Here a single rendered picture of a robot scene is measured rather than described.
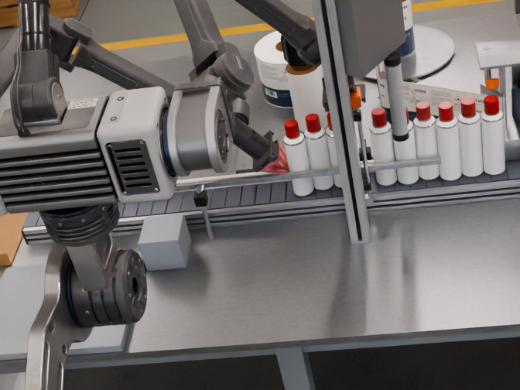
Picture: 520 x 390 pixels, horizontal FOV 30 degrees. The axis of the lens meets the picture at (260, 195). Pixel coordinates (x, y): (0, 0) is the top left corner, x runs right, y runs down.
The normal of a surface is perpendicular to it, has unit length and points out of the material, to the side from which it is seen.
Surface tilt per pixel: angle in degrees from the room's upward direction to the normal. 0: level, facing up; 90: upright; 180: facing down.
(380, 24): 90
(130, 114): 0
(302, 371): 90
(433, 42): 0
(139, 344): 0
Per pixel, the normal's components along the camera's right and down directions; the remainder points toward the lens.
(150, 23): -0.18, -0.78
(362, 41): 0.76, 0.27
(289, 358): -0.07, 0.62
